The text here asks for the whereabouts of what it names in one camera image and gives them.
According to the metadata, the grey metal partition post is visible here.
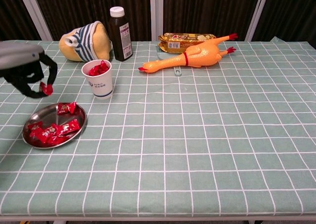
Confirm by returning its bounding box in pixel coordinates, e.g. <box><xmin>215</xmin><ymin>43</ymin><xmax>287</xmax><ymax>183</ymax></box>
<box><xmin>244</xmin><ymin>0</ymin><xmax>272</xmax><ymax>42</ymax></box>
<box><xmin>149</xmin><ymin>0</ymin><xmax>164</xmax><ymax>42</ymax></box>
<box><xmin>16</xmin><ymin>0</ymin><xmax>54</xmax><ymax>41</ymax></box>

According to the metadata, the pale green plastic board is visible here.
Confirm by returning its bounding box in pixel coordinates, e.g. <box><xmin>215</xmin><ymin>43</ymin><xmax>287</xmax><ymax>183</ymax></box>
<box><xmin>155</xmin><ymin>45</ymin><xmax>183</xmax><ymax>77</ymax></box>

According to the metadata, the dark bottle white cap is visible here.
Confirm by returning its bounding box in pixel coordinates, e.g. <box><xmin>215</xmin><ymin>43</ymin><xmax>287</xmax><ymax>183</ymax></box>
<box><xmin>108</xmin><ymin>6</ymin><xmax>133</xmax><ymax>62</ymax></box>

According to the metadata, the dark brown curtain panel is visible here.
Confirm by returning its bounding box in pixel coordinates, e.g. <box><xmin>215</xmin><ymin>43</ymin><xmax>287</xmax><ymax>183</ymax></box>
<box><xmin>162</xmin><ymin>0</ymin><xmax>262</xmax><ymax>41</ymax></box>
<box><xmin>0</xmin><ymin>0</ymin><xmax>41</xmax><ymax>42</ymax></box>
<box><xmin>251</xmin><ymin>0</ymin><xmax>316</xmax><ymax>49</ymax></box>
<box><xmin>31</xmin><ymin>0</ymin><xmax>152</xmax><ymax>41</ymax></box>

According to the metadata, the yellow striped plush toy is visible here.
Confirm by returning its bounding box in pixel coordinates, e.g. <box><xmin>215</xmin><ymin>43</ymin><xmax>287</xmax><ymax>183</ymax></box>
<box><xmin>58</xmin><ymin>20</ymin><xmax>112</xmax><ymax>63</ymax></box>

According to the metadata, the golden biscuit packet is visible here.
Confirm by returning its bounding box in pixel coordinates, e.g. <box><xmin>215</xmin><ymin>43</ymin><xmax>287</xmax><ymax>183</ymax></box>
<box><xmin>158</xmin><ymin>32</ymin><xmax>217</xmax><ymax>55</ymax></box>

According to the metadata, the round steel dish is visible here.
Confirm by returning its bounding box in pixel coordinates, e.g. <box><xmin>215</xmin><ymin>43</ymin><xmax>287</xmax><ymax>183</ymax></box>
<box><xmin>22</xmin><ymin>103</ymin><xmax>87</xmax><ymax>149</ymax></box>

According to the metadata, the green checked tablecloth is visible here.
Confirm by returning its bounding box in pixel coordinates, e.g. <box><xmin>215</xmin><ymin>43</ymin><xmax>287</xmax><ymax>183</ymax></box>
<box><xmin>0</xmin><ymin>36</ymin><xmax>316</xmax><ymax>216</ymax></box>

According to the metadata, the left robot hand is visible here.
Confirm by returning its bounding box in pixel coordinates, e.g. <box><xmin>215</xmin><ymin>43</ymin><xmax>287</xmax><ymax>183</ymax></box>
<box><xmin>0</xmin><ymin>41</ymin><xmax>59</xmax><ymax>99</ymax></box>

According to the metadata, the orange rubber chicken toy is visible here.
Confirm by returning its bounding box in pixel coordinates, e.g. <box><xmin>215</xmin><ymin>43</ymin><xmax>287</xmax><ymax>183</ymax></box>
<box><xmin>138</xmin><ymin>33</ymin><xmax>239</xmax><ymax>74</ymax></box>

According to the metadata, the white paper cup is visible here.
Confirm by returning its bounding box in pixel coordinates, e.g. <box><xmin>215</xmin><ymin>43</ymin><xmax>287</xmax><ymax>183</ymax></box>
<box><xmin>81</xmin><ymin>59</ymin><xmax>114</xmax><ymax>100</ymax></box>

